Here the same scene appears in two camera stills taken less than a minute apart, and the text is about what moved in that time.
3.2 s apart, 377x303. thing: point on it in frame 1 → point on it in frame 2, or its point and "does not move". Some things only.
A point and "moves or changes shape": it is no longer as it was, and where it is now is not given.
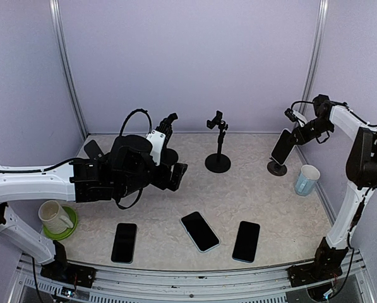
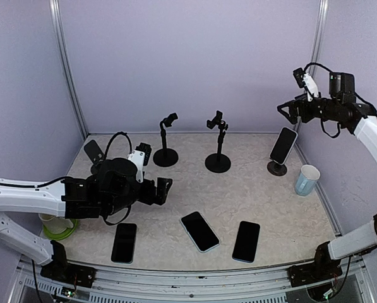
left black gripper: [163, 181] → [161, 191]
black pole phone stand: [218, 163] does not move
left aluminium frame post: [65, 63] does not move
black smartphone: [283, 148] does not move
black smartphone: [124, 243] does not move
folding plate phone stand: [276, 168] does not move
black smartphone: [199, 231] does not move
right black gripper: [302, 137] → [301, 100]
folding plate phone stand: [105, 141] moves or changes shape
